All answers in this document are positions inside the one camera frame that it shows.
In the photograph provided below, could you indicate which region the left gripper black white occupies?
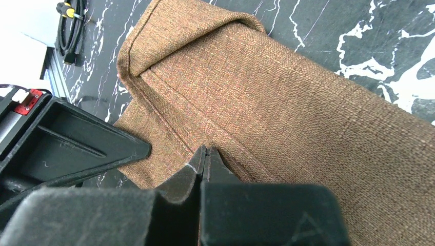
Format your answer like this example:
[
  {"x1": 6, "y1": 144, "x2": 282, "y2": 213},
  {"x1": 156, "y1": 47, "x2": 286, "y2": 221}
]
[{"x1": 1, "y1": 85, "x2": 151, "y2": 208}]

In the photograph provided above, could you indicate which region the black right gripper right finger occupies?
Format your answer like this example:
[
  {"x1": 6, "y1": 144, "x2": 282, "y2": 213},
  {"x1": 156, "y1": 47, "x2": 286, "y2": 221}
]
[{"x1": 200, "y1": 148, "x2": 350, "y2": 245}]

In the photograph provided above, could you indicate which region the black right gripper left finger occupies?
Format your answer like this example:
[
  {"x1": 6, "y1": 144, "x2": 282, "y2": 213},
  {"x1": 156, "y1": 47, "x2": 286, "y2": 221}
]
[{"x1": 1, "y1": 146, "x2": 207, "y2": 245}]

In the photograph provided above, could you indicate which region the brown woven cloth napkin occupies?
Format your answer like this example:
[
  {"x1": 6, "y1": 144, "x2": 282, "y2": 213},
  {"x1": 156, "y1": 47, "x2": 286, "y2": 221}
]
[{"x1": 115, "y1": 1, "x2": 434, "y2": 245}]

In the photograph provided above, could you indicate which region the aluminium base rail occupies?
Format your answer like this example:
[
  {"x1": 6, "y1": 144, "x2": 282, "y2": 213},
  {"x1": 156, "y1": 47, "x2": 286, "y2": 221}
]
[{"x1": 41, "y1": 47, "x2": 70, "y2": 102}]

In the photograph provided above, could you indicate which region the black coiled cable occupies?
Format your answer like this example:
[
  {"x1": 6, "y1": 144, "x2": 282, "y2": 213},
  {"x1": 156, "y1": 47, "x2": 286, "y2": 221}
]
[{"x1": 56, "y1": 0, "x2": 87, "y2": 65}]

